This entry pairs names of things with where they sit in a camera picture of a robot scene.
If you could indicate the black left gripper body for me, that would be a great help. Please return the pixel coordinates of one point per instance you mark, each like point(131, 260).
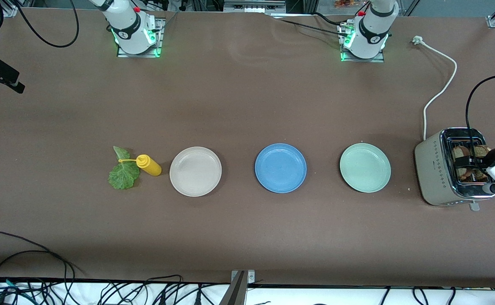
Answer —
point(489, 157)

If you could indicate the brown toasted bread slice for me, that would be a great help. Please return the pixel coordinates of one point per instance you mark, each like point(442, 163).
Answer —
point(481, 150)
point(460, 150)

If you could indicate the green lettuce leaf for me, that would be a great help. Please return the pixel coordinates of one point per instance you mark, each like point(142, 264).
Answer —
point(122, 176)

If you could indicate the yellow squeeze sauce bottle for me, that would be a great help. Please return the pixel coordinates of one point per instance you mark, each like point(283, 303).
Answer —
point(150, 166)

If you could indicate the light green plate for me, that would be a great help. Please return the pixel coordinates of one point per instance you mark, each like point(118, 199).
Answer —
point(365, 167)

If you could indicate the blue plate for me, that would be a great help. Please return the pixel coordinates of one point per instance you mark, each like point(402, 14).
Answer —
point(280, 168)

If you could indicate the beige plate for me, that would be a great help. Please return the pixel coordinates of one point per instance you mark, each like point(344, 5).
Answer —
point(195, 171)

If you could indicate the beige and chrome toaster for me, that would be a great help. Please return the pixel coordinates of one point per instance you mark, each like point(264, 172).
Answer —
point(432, 169)

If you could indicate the orange snack packet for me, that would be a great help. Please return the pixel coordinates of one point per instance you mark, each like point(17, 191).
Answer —
point(347, 3)

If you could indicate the grey power strip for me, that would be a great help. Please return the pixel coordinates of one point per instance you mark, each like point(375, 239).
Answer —
point(254, 6)

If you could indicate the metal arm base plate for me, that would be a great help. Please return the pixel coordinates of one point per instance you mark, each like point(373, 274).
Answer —
point(376, 59)
point(159, 42)

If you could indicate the small aluminium edge bracket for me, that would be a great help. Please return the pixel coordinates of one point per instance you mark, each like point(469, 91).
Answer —
point(251, 276)

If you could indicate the dark camera stand pole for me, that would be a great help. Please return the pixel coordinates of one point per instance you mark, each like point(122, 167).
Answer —
point(234, 292)

